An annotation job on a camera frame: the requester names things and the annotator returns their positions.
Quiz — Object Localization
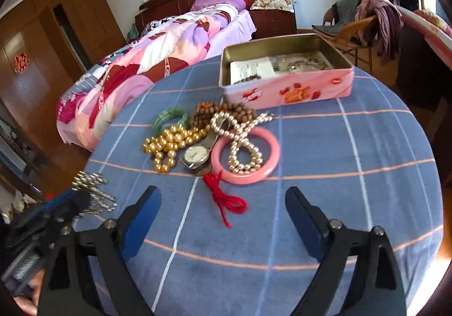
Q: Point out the pink patchwork quilt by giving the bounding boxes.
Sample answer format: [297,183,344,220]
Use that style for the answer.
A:
[56,4,256,151]

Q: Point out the white paper in tin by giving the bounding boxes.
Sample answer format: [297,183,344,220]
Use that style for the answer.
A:
[230,57,275,85]

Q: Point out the brown wooden bead necklace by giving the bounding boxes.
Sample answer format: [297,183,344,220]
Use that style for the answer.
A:
[188,101,258,130]

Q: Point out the floral cushion on nightstand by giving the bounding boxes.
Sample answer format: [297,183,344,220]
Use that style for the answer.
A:
[250,0,297,13]

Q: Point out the pink bangle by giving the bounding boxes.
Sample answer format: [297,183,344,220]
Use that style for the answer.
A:
[210,125,282,185]

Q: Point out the pink metal tin box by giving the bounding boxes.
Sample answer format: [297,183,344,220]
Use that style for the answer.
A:
[218,34,355,109]

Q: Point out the red string cord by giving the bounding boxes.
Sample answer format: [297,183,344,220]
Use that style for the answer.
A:
[201,170,249,229]

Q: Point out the wooden wardrobe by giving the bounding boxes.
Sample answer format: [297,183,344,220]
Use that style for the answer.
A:
[0,0,127,168]

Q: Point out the purple pillow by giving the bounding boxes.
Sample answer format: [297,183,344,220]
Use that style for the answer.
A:
[190,0,247,11]

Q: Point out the green jade bangle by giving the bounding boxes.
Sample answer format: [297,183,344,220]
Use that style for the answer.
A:
[152,107,190,136]

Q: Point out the silver metallic bead necklace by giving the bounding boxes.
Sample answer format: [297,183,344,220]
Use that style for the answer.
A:
[71,170,119,215]

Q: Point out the grey garment on chair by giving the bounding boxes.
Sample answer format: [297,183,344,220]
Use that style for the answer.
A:
[312,0,362,36]

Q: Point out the blue plaid tablecloth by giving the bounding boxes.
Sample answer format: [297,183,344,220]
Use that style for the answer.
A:
[85,58,443,315]

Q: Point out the dark desk with pink cover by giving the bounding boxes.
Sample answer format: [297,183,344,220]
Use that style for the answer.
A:
[396,7,451,181]

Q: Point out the grey-brown agate bead bracelet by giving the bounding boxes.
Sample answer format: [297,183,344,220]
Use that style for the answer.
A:
[232,74,263,86]

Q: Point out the red wardrobe decoration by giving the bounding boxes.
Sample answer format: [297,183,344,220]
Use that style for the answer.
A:
[14,53,31,74]

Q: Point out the silver wrist watch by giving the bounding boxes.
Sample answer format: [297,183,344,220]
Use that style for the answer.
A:
[180,125,219,170]

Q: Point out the left hand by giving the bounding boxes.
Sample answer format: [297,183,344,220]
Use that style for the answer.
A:
[14,269,44,316]

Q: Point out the gold pearl necklace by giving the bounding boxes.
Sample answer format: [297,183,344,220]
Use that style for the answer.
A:
[142,124,212,174]

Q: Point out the floral pillow on desk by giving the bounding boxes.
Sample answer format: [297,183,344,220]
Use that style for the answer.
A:
[414,8,452,37]

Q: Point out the wicker chair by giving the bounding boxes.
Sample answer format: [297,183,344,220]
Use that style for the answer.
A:
[312,15,377,74]

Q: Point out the wooden nightstand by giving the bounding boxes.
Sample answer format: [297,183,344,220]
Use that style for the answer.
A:
[250,10,297,39]

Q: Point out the purple clothes on chair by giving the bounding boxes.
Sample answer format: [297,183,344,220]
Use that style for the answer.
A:
[354,0,403,64]

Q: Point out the white pearl necklace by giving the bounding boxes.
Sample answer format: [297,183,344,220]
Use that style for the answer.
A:
[209,110,276,175]

